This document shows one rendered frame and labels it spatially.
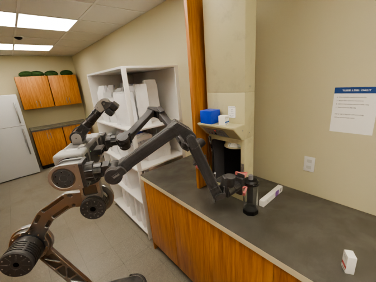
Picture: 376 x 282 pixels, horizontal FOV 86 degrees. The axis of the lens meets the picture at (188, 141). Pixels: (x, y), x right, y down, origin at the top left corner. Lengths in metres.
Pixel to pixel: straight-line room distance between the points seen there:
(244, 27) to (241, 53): 0.13
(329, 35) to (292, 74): 0.29
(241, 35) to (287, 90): 0.56
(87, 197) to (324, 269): 1.26
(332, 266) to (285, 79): 1.14
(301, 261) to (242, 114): 0.83
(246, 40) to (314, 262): 1.20
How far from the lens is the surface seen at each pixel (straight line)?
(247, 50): 1.32
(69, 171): 1.00
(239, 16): 1.36
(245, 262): 1.44
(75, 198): 1.47
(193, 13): 1.56
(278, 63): 1.68
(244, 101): 1.31
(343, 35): 1.56
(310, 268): 1.23
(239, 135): 1.30
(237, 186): 1.19
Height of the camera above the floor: 1.81
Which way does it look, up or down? 17 degrees down
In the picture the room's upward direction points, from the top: 5 degrees counter-clockwise
